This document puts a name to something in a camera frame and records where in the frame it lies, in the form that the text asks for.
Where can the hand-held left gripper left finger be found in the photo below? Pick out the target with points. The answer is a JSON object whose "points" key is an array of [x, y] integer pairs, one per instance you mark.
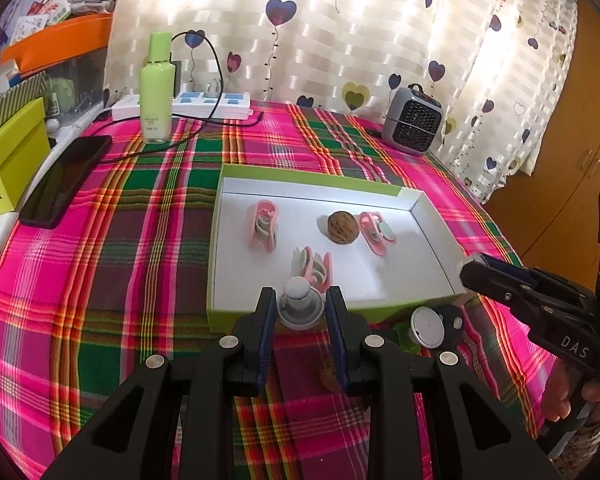
{"points": [[265, 340]]}

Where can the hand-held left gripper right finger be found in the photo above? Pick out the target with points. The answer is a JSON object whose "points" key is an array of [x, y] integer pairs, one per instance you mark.
{"points": [[337, 340]]}

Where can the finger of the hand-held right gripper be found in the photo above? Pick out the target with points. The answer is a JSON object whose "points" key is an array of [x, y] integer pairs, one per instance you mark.
{"points": [[505, 292], [510, 267]]}

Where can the brown walnut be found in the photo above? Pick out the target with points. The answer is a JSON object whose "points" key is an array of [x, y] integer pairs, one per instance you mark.
{"points": [[341, 227], [326, 376]]}

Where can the black round button device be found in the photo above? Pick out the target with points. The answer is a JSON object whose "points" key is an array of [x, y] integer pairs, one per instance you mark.
{"points": [[456, 317]]}

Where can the pink plastic clip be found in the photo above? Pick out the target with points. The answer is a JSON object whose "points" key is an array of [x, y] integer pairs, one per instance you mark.
{"points": [[377, 234], [312, 267], [265, 227]]}

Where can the green white cardboard box tray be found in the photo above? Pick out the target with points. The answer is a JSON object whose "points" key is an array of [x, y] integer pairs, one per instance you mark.
{"points": [[380, 272]]}

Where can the person's right hand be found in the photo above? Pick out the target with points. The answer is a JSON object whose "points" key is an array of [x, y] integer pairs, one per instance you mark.
{"points": [[555, 400]]}

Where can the wooden cabinet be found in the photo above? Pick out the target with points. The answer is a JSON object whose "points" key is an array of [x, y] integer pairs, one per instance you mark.
{"points": [[570, 135]]}

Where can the pink green plaid tablecloth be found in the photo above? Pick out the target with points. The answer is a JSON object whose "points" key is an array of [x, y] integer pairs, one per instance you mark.
{"points": [[130, 260]]}

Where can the grey small fan heater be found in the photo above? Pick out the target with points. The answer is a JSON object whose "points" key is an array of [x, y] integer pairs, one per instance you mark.
{"points": [[412, 125]]}

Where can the white blue power strip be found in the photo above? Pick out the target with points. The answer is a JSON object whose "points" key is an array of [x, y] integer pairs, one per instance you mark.
{"points": [[200, 105]]}

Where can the black smartphone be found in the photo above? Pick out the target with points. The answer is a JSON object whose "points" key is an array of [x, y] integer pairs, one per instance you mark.
{"points": [[60, 185]]}

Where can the light green bottle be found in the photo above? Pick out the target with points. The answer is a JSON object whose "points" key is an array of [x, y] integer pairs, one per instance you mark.
{"points": [[156, 95]]}

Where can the black charger plug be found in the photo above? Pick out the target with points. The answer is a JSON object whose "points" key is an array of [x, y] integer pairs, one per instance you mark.
{"points": [[178, 77]]}

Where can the heart print curtain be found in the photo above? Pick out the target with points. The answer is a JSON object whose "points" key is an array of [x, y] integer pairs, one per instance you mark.
{"points": [[355, 20]]}

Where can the yellow-green cardboard box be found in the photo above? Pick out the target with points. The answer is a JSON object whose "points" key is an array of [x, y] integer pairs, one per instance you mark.
{"points": [[10, 170]]}

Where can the striped gift box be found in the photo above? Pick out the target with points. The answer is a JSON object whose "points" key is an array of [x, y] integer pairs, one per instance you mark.
{"points": [[15, 105]]}

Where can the orange lidded storage bin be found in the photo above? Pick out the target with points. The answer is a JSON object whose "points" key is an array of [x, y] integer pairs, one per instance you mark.
{"points": [[55, 35]]}

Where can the printed paper packets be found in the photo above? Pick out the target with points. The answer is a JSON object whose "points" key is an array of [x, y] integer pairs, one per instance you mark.
{"points": [[35, 25]]}

